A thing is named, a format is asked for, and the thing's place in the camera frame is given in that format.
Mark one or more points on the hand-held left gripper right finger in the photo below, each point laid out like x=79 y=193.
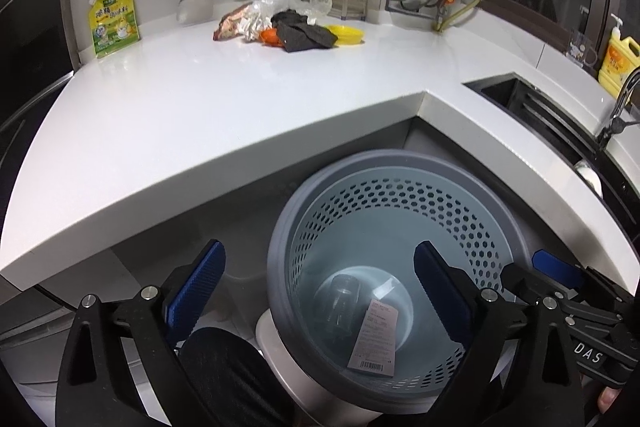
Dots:
x=442 y=292

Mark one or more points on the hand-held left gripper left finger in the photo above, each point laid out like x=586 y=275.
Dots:
x=197 y=287

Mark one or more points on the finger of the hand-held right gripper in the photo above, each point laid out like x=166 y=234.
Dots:
x=552 y=264
x=522 y=281

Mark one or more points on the grey perforated waste bin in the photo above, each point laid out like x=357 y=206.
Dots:
x=390 y=207

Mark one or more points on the orange peel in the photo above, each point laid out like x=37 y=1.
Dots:
x=270 y=38

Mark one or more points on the brown snack wrapper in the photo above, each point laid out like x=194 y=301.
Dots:
x=230 y=24

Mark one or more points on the black cloth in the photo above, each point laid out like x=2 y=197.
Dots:
x=300 y=34

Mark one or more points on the yellow plastic dish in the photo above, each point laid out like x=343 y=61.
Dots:
x=347 y=34

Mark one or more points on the person's right hand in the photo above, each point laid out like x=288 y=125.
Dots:
x=607 y=401

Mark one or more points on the white printed paper label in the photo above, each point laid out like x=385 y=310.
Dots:
x=372 y=337

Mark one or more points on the person's dark trouser leg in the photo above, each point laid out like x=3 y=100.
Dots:
x=225 y=372

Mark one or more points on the white bowl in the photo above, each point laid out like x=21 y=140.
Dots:
x=590 y=179

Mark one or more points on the clear plastic cup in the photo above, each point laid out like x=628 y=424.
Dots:
x=344 y=302

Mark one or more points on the black faucet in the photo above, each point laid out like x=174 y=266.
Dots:
x=616 y=117

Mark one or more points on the black kitchen sink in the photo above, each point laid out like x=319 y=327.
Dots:
x=505 y=92

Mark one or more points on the yellow dish soap bottle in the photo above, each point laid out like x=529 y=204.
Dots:
x=617 y=62

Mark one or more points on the clear glass cup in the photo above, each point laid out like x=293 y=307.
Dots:
x=580 y=49

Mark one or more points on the yellow seasoning pouch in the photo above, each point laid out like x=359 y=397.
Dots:
x=115 y=24

